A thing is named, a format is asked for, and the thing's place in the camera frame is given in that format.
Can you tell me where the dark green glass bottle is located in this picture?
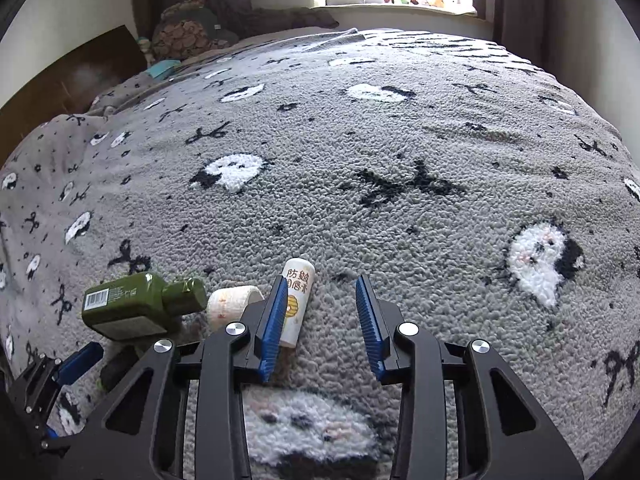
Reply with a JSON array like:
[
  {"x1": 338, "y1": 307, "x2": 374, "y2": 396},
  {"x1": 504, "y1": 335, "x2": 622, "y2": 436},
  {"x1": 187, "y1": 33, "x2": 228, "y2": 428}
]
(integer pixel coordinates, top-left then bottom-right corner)
[{"x1": 81, "y1": 272, "x2": 207, "y2": 341}]

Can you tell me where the white tape roll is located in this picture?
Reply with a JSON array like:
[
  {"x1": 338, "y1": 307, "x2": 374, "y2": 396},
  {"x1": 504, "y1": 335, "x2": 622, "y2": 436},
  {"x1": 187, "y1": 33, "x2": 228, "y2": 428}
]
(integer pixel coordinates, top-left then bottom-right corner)
[{"x1": 206, "y1": 285, "x2": 264, "y2": 332}]

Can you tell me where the white cylindrical tube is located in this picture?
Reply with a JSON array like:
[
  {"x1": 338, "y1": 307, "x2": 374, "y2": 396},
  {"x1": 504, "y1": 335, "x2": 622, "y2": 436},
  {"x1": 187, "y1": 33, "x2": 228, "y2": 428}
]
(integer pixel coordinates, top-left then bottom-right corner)
[{"x1": 280, "y1": 258, "x2": 316, "y2": 348}]

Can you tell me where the grey patterned fleece blanket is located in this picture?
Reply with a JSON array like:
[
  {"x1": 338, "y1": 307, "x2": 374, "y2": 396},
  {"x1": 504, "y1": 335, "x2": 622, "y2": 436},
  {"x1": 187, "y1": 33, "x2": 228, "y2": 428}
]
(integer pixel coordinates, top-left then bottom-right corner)
[{"x1": 1, "y1": 29, "x2": 639, "y2": 479}]

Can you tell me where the teal small object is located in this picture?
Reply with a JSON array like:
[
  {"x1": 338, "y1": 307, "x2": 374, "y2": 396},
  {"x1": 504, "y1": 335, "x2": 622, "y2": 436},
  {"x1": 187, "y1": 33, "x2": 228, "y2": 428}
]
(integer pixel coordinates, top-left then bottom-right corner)
[{"x1": 146, "y1": 60, "x2": 181, "y2": 80}]

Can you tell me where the brown patterned pillow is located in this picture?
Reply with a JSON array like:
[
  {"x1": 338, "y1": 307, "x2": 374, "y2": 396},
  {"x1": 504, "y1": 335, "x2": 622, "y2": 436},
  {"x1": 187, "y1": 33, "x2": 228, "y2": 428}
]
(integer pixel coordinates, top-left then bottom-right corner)
[{"x1": 151, "y1": 0, "x2": 240, "y2": 61}]

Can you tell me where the right dark curtain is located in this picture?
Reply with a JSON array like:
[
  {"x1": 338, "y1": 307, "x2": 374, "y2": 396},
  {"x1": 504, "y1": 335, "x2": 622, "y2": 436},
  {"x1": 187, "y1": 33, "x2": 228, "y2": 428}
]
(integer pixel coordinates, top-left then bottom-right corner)
[{"x1": 473, "y1": 0, "x2": 548, "y2": 66}]

